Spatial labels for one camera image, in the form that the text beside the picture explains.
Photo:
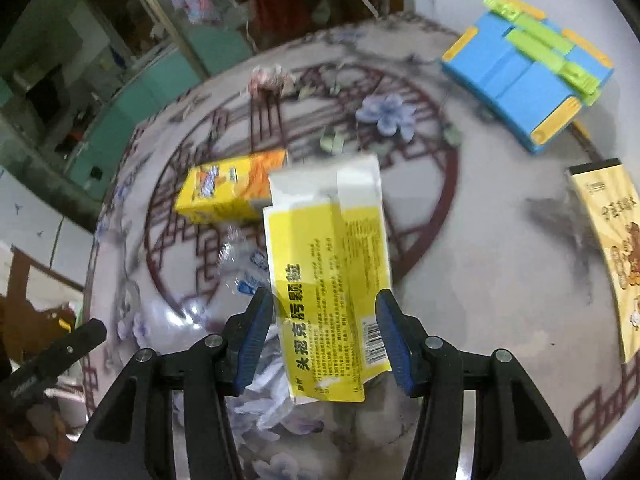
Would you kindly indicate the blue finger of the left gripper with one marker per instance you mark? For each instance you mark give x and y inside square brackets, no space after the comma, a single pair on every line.
[43,371]

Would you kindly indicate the clear plastic bottle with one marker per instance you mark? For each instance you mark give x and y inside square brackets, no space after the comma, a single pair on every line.
[242,265]

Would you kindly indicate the brown wooden chair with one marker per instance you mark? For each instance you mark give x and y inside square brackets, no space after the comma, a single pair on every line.
[38,305]

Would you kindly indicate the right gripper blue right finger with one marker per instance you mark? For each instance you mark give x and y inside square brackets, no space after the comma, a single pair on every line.
[403,338]

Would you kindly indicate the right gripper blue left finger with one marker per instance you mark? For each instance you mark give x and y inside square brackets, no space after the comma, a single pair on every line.
[245,336]

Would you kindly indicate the white paper ball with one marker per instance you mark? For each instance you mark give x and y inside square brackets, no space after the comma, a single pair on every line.
[267,400]

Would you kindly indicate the person's left hand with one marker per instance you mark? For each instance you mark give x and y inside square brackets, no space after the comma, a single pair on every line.
[39,433]

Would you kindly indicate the white refrigerator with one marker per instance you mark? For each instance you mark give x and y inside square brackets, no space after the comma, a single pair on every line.
[33,226]

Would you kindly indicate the blue yellow folding stool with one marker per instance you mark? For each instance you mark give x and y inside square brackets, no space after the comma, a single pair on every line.
[535,76]

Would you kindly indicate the beige cartoon snack bag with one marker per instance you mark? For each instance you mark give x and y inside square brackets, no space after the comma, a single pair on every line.
[611,202]

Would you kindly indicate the teal kitchen cabinets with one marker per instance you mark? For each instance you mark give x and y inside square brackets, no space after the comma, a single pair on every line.
[168,76]

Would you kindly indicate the red hanging jacket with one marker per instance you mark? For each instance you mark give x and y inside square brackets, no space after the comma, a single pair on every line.
[282,18]

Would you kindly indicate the yellow orange snack box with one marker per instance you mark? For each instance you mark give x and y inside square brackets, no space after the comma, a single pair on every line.
[229,190]

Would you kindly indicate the yellow white medicine box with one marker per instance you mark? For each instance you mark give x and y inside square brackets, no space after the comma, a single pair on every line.
[328,259]

